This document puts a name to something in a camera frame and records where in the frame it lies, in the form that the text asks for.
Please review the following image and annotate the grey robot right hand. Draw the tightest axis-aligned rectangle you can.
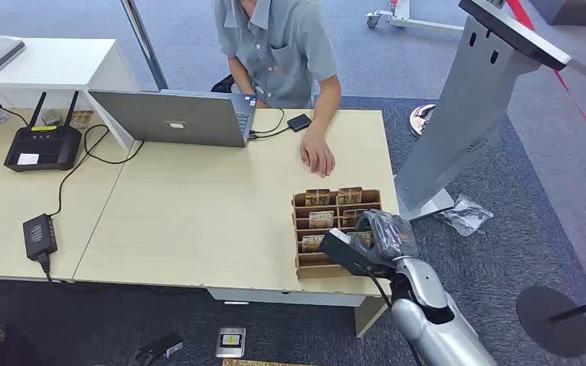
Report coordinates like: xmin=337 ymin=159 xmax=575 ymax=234
xmin=348 ymin=208 xmax=420 ymax=266

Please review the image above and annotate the person's left hand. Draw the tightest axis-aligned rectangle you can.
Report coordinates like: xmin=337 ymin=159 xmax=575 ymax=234
xmin=299 ymin=128 xmax=336 ymax=178

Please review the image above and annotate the pale printed card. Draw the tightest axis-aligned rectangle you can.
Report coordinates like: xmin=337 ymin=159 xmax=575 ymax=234
xmin=308 ymin=210 xmax=336 ymax=230
xmin=340 ymin=209 xmax=367 ymax=228
xmin=301 ymin=234 xmax=327 ymax=254

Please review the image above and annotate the brown printed card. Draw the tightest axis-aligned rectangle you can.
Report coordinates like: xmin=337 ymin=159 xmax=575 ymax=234
xmin=304 ymin=188 xmax=331 ymax=207
xmin=336 ymin=187 xmax=364 ymax=206

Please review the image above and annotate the wooden card holder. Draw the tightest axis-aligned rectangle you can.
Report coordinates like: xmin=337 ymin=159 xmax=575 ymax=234
xmin=291 ymin=188 xmax=384 ymax=281

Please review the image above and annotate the person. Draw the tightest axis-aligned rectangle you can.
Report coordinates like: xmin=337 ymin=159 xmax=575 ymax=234
xmin=211 ymin=0 xmax=342 ymax=178

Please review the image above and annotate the small black external drive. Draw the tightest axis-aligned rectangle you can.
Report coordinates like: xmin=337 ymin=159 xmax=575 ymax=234
xmin=286 ymin=113 xmax=313 ymax=133

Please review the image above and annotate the crumpled clear plastic bag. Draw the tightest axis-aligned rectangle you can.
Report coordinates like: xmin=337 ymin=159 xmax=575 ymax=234
xmin=436 ymin=194 xmax=494 ymax=238

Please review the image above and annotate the chrome stanchion base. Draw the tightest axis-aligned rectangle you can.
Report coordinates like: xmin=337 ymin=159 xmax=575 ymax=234
xmin=407 ymin=103 xmax=438 ymax=138

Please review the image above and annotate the white desk leg panel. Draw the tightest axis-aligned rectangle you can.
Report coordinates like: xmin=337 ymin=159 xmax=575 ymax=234
xmin=207 ymin=287 xmax=390 ymax=339

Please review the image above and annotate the black chair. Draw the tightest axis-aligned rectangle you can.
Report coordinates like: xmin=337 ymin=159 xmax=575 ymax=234
xmin=210 ymin=74 xmax=236 ymax=95

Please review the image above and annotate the grey kiosk stand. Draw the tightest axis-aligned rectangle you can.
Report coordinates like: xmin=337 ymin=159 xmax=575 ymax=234
xmin=394 ymin=14 xmax=542 ymax=222

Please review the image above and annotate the grey laptop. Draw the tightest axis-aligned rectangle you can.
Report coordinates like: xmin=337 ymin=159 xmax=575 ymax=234
xmin=88 ymin=89 xmax=259 ymax=149

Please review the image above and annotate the gold patterned strip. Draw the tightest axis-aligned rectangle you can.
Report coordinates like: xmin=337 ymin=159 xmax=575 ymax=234
xmin=222 ymin=358 xmax=319 ymax=366

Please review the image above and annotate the black round stanchion base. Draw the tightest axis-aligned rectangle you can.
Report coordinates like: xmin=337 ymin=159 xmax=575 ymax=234
xmin=516 ymin=286 xmax=586 ymax=358

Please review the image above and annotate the grey square floor device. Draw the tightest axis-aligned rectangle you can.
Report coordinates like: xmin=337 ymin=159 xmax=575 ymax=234
xmin=214 ymin=327 xmax=247 ymax=360

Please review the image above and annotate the slanted metal pole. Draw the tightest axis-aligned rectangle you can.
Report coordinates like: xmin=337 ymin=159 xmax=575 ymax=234
xmin=120 ymin=0 xmax=169 ymax=92

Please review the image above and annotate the black kiosk screen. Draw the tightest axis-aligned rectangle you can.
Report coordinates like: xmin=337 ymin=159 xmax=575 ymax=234
xmin=458 ymin=0 xmax=586 ymax=85

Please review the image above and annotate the small brown packet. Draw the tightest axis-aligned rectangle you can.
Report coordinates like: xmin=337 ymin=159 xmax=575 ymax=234
xmin=69 ymin=110 xmax=95 ymax=130

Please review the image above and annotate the black floor object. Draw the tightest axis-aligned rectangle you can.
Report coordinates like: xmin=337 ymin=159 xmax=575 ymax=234
xmin=134 ymin=332 xmax=185 ymax=366

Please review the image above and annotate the small grey shelf item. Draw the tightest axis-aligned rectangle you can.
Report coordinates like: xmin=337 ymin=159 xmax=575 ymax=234
xmin=40 ymin=108 xmax=66 ymax=127

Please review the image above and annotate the black router with antennas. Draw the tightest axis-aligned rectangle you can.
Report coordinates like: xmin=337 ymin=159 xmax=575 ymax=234
xmin=3 ymin=91 xmax=82 ymax=173

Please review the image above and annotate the white cabinet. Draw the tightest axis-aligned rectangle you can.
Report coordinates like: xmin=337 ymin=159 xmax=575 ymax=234
xmin=0 ymin=36 xmax=143 ymax=153

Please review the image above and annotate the black power adapter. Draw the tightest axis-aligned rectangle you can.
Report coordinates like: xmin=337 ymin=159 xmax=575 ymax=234
xmin=22 ymin=213 xmax=59 ymax=262

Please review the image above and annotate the dark grey platform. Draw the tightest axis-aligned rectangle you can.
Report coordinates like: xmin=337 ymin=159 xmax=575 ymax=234
xmin=527 ymin=0 xmax=586 ymax=26

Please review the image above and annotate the black looped cable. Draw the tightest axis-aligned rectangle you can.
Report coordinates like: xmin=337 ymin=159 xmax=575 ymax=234
xmin=249 ymin=107 xmax=287 ymax=136

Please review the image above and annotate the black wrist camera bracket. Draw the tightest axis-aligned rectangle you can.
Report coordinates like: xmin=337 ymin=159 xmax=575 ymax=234
xmin=319 ymin=230 xmax=396 ymax=280

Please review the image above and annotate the black drive cable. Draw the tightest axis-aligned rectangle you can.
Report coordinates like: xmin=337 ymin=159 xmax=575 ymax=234
xmin=248 ymin=126 xmax=291 ymax=141

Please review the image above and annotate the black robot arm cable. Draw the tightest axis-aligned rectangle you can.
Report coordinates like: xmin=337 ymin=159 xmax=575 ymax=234
xmin=363 ymin=268 xmax=423 ymax=366

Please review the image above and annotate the white wheeled frame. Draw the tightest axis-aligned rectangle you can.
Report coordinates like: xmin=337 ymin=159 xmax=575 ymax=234
xmin=365 ymin=0 xmax=466 ymax=35

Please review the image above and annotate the black laptop power cable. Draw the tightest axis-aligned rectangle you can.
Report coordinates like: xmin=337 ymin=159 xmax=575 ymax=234
xmin=49 ymin=124 xmax=146 ymax=218

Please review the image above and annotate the black adapter mains cable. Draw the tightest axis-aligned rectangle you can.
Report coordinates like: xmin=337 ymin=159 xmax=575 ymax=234
xmin=37 ymin=252 xmax=56 ymax=285

